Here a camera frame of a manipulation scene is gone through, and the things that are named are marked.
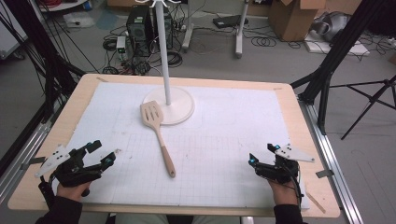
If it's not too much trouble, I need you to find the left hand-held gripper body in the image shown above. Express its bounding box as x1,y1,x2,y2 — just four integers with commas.
34,144,105,189

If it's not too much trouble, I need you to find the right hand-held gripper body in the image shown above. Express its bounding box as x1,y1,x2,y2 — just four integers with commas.
253,143,316,185

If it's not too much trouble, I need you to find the beige slotted spatula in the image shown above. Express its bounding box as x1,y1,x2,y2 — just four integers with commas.
139,100,177,179

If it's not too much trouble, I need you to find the white hook stand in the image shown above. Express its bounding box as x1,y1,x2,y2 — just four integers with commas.
134,0,196,126

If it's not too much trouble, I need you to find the person's left hand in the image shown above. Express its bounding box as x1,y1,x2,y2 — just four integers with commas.
55,180,93,203

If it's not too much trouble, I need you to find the person's right hand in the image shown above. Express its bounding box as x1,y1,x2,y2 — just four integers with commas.
267,178,301,207

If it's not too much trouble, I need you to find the white grid mat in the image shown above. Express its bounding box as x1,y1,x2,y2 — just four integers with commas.
50,81,311,210

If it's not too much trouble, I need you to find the grey metal clamp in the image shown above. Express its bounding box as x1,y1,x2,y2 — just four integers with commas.
315,169,335,179
20,156,47,171

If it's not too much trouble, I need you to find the thin wooden stick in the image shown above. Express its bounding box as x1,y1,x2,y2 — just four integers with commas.
304,190,327,215

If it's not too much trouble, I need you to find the small white box device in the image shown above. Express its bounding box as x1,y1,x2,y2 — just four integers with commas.
115,35,127,54

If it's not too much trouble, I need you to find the black tripod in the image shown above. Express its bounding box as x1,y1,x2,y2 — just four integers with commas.
329,74,396,141

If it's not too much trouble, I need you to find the white stand leg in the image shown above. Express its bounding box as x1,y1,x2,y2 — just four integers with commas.
181,0,196,53
234,0,251,60

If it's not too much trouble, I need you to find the white foam board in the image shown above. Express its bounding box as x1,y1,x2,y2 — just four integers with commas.
303,30,372,57

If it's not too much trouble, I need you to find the black computer tower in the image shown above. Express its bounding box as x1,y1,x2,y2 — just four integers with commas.
125,5,174,58

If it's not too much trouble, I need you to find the large cardboard box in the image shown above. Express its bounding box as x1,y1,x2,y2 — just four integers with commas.
268,0,327,43

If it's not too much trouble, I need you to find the flat black device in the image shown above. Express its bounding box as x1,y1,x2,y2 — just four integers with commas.
212,14,249,30

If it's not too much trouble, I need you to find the grey rounded device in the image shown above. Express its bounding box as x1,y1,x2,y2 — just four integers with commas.
310,11,352,42

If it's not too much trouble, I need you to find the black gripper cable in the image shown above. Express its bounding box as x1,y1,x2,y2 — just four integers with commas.
37,174,59,210
284,164,304,209

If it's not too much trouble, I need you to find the aluminium rail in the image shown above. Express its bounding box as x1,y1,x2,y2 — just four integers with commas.
298,98,364,224
0,120,53,204

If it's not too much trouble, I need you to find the black metal frame stand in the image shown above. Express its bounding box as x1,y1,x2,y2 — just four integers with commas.
290,0,387,135
0,0,88,125

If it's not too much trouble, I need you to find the coiled black cable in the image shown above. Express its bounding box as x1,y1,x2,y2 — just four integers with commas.
249,35,277,49

